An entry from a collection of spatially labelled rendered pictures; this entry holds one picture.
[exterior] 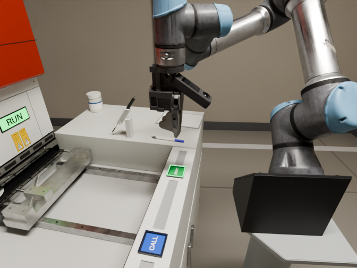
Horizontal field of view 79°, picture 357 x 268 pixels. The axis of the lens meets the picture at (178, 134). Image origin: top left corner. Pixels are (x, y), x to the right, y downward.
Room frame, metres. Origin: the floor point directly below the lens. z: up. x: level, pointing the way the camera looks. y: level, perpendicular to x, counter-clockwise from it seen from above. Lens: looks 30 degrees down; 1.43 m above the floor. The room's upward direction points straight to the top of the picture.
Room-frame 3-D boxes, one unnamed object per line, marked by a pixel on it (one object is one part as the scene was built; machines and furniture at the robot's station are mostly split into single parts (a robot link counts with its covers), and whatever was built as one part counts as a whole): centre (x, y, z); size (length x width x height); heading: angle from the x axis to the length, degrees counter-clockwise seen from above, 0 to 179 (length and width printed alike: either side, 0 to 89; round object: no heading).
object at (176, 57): (0.56, 0.02, 1.33); 0.08 x 0.08 x 0.05
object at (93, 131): (0.93, 0.20, 0.89); 0.62 x 0.35 x 0.14; 79
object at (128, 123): (0.79, 0.22, 1.03); 0.06 x 0.04 x 0.13; 79
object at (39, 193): (0.53, 0.47, 0.89); 0.08 x 0.03 x 0.03; 79
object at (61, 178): (0.61, 0.46, 0.87); 0.36 x 0.08 x 0.03; 169
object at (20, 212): (0.45, 0.49, 0.89); 0.08 x 0.03 x 0.03; 79
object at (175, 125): (0.54, 0.01, 1.19); 0.05 x 0.02 x 0.09; 169
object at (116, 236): (0.44, 0.34, 0.84); 0.50 x 0.02 x 0.03; 79
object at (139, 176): (0.71, 0.29, 0.84); 0.50 x 0.02 x 0.03; 79
